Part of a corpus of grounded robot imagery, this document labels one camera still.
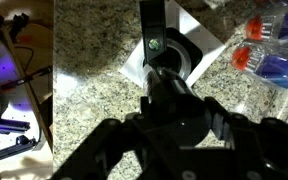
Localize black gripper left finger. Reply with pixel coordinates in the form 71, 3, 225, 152
50, 95, 160, 180

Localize black bottle with purple label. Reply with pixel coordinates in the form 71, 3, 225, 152
140, 64, 215, 148

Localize wrapped Fiji water bottle pack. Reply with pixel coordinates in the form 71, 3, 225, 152
229, 0, 288, 92

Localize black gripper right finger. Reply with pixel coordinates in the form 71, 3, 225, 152
203, 96, 288, 180

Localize small red object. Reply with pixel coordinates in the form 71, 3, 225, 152
17, 33, 34, 44

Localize thin black floor cable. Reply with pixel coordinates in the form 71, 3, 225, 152
13, 45, 36, 77

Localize white box with black print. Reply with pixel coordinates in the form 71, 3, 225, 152
118, 0, 228, 89

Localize dark red-tipped hand tool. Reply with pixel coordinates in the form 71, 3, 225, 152
0, 65, 54, 92

